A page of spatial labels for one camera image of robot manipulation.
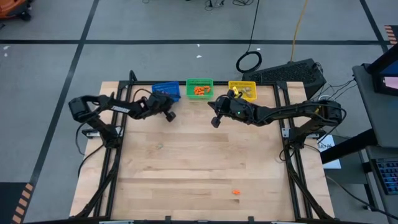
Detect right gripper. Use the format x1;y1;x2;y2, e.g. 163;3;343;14
207;95;249;122

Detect blue plastic basket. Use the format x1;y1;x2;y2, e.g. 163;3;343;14
151;81;182;103

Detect green plastic basket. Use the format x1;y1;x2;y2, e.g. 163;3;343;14
185;78;215;100

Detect yellow plastic basket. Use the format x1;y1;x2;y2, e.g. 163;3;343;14
228;80;258;102

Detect black equipment case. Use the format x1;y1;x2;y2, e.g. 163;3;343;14
241;58;327;100

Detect white paper sheet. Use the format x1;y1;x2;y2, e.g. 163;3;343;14
317;134;342;170

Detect grey desk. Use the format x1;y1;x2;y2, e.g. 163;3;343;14
352;63;398;149

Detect black laptop screen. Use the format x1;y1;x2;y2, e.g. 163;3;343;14
368;43;398;96

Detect orange wheeled machine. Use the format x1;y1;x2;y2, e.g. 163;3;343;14
0;0;34;22

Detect backlit keyboard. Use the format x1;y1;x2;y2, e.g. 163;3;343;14
374;157;398;196

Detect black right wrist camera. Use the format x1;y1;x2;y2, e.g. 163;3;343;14
210;114;223;129

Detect black aluminium table frame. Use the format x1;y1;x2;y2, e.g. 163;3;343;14
74;70;336;222

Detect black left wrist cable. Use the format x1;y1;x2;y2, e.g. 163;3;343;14
132;88;153;103

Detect silver mounting bracket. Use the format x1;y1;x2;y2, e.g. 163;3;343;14
281;126;296;139
82;127;124;138

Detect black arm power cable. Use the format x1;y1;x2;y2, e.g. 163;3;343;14
74;119;105;179

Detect black hanging cable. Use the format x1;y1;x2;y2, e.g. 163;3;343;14
235;0;263;74

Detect thick yellow hanging cable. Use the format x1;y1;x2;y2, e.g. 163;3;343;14
289;0;309;63

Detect black floor cable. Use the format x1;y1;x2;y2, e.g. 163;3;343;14
325;174;398;220

